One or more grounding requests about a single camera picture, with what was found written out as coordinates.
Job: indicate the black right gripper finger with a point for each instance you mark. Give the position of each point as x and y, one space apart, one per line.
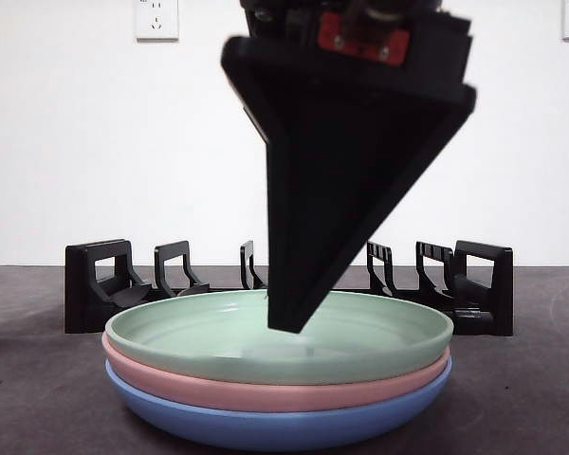
341 180

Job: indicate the pale green plate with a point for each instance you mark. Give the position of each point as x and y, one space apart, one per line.
194 327

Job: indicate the blue plate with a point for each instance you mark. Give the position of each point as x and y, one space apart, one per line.
265 431

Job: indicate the pink plate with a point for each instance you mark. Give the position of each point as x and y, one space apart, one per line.
170 386

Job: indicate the black plate rack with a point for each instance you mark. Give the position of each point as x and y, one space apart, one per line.
500 294

